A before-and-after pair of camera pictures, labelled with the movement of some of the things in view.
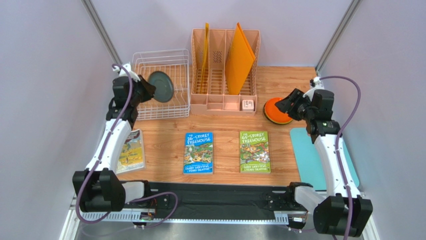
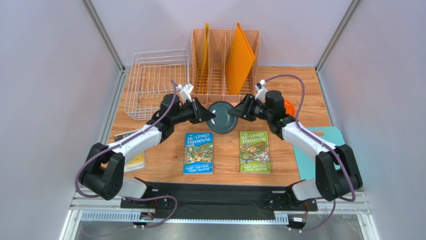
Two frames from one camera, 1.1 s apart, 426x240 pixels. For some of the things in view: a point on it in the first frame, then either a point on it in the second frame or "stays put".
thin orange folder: (206, 45) stays put
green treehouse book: (254, 152) stays put
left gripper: (149, 89) -> (200, 114)
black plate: (164, 85) -> (223, 123)
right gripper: (293, 104) -> (247, 109)
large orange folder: (239, 58) stays put
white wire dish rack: (175, 62) stays put
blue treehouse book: (198, 158) stays put
